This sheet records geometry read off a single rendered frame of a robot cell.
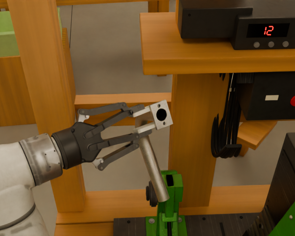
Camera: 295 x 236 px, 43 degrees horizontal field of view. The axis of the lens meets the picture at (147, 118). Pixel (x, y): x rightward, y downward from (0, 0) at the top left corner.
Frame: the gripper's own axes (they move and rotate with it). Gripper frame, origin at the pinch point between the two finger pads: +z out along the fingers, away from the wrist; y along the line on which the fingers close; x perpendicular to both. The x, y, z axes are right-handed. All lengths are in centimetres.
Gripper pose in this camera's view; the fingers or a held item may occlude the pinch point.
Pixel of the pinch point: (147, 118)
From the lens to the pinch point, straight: 79.9
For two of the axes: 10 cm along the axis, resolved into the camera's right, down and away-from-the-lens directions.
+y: -2.8, -9.4, -1.7
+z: 8.6, -3.3, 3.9
